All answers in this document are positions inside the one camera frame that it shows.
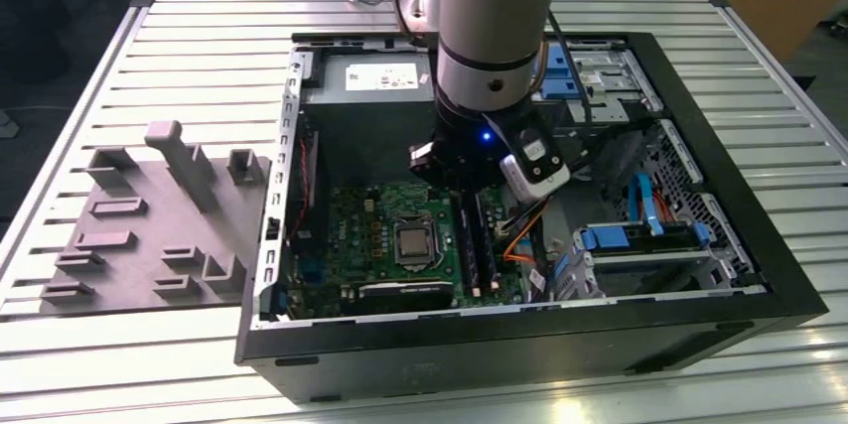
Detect grey power supply unit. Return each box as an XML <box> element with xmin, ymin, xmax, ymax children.
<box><xmin>301</xmin><ymin>54</ymin><xmax>439</xmax><ymax>182</ymax></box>

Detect silver CPU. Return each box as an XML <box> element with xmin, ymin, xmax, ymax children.
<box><xmin>395</xmin><ymin>225</ymin><xmax>436</xmax><ymax>260</ymax></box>

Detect green motherboard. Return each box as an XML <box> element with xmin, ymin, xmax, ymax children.
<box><xmin>284</xmin><ymin>180</ymin><xmax>525</xmax><ymax>319</ymax></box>

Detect blue plastic drive latch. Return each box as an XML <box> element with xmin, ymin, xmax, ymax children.
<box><xmin>539</xmin><ymin>44</ymin><xmax>588</xmax><ymax>100</ymax></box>

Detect metal drive cage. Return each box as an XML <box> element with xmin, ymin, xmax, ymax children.
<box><xmin>532</xmin><ymin>44</ymin><xmax>664</xmax><ymax>157</ymax></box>

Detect blue disk carrier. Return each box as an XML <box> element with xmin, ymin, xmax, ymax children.
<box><xmin>572</xmin><ymin>219</ymin><xmax>717</xmax><ymax>266</ymax></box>

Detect black graphics card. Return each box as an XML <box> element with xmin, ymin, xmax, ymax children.
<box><xmin>340</xmin><ymin>280</ymin><xmax>456</xmax><ymax>316</ymax></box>

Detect black open PC case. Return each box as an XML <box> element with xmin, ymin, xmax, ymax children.
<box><xmin>232</xmin><ymin>30</ymin><xmax>837</xmax><ymax>403</ymax></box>

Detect grey parts rack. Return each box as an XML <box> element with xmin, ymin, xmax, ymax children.
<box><xmin>39</xmin><ymin>120</ymin><xmax>273</xmax><ymax>317</ymax></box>

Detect black wrist camera block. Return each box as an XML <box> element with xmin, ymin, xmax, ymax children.
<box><xmin>405</xmin><ymin>143</ymin><xmax>443</xmax><ymax>176</ymax></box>

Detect orange wires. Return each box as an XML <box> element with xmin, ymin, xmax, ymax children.
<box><xmin>501</xmin><ymin>205</ymin><xmax>551</xmax><ymax>265</ymax></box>

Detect black cable bundle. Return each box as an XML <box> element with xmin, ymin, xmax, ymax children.
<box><xmin>496</xmin><ymin>125</ymin><xmax>655</xmax><ymax>241</ymax></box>

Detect red black twisted wire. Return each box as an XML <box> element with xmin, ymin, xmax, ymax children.
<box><xmin>296</xmin><ymin>138</ymin><xmax>315</xmax><ymax>231</ymax></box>

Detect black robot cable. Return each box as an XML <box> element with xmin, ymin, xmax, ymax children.
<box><xmin>545</xmin><ymin>9</ymin><xmax>601</xmax><ymax>167</ymax></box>

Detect blue flat data cable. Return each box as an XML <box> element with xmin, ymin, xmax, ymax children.
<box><xmin>627</xmin><ymin>173</ymin><xmax>668</xmax><ymax>237</ymax></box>

